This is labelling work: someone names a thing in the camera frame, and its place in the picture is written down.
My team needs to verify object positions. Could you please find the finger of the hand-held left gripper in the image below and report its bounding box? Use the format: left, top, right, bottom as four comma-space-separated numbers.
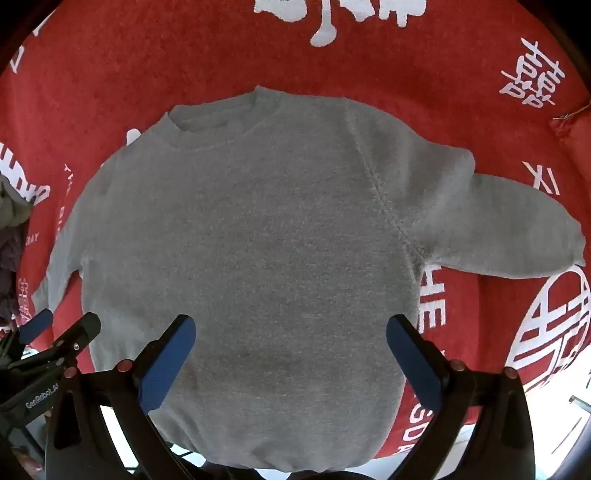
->
0, 308, 55, 367
9, 312, 102, 376

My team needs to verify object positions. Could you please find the olive green garment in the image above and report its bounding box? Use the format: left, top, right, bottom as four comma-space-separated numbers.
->
0, 174, 34, 229

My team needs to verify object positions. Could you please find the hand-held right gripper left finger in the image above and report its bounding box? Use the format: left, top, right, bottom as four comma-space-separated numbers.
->
46, 314, 197, 480

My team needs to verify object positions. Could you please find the dark purple garment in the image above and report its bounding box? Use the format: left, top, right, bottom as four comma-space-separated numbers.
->
0, 224, 26, 321

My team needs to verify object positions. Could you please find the red printed blanket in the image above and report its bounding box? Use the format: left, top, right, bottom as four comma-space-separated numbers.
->
0, 0, 591, 462

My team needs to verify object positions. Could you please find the grey towel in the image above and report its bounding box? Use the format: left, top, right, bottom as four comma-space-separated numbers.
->
32, 85, 586, 474

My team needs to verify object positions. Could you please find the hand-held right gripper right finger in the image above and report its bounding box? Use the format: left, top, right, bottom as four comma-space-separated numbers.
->
385, 315, 539, 480

